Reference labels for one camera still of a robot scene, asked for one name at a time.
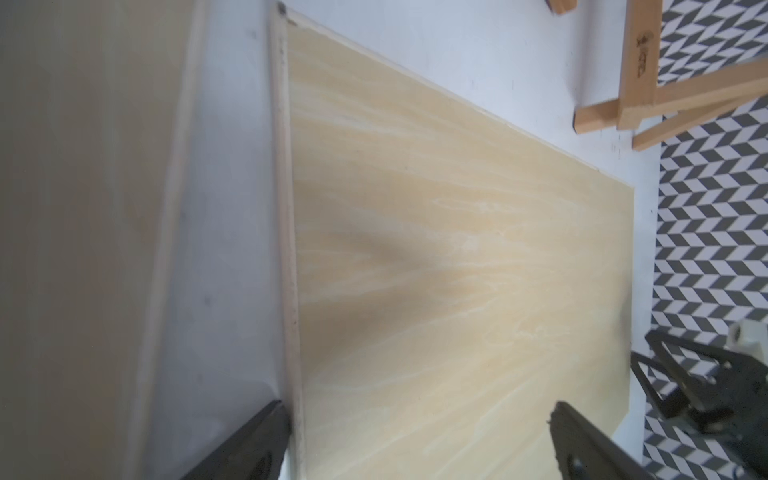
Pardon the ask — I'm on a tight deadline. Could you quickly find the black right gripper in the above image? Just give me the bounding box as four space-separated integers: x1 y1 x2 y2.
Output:
630 330 767 479

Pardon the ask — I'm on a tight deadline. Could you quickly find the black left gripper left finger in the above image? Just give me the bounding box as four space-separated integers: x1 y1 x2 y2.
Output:
183 400 291 480

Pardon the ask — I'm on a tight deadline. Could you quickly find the plywood board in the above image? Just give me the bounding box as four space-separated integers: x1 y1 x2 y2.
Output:
1 1 210 479
270 5 634 479

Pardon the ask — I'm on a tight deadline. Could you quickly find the wooden easel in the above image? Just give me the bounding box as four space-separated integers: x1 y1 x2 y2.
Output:
571 1 767 152

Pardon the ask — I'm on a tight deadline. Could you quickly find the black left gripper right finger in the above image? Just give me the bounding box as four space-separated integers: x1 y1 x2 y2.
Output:
549 401 654 480

